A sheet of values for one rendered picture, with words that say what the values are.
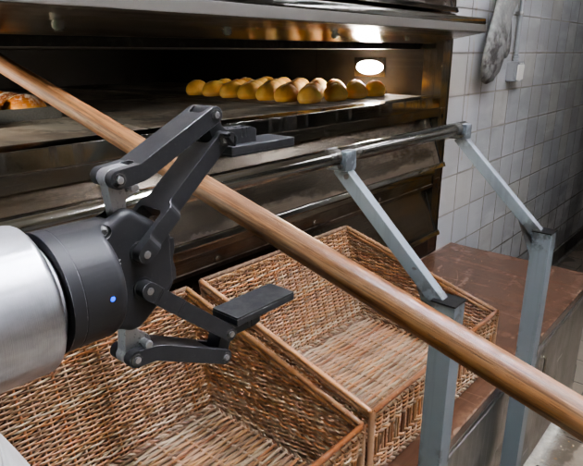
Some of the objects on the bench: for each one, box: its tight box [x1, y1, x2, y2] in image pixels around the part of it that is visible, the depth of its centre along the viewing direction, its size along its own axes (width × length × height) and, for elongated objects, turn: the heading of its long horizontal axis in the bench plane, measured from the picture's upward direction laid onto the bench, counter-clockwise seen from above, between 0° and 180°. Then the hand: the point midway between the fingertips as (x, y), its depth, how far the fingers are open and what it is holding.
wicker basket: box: [198, 225, 500, 466], centre depth 132 cm, size 49×56×28 cm
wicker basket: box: [0, 286, 366, 466], centre depth 90 cm, size 49×56×28 cm
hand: (273, 221), depth 47 cm, fingers open, 13 cm apart
